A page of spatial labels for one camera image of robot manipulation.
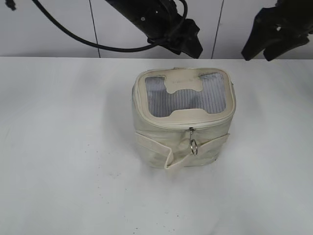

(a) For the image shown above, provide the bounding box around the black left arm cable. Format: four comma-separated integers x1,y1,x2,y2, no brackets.
31,0,189,53

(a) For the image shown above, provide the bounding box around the silver ring zipper pull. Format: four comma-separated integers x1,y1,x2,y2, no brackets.
189,127,198,156

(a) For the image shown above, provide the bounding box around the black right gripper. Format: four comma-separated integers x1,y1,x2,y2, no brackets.
241,0,309,61

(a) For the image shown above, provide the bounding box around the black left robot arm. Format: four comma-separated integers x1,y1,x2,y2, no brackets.
107,0,203,59

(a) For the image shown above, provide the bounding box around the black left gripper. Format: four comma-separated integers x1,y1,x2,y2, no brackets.
146,18,203,59

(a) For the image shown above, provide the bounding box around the cream canvas zipper bag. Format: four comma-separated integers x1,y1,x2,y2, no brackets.
132,68,236,173

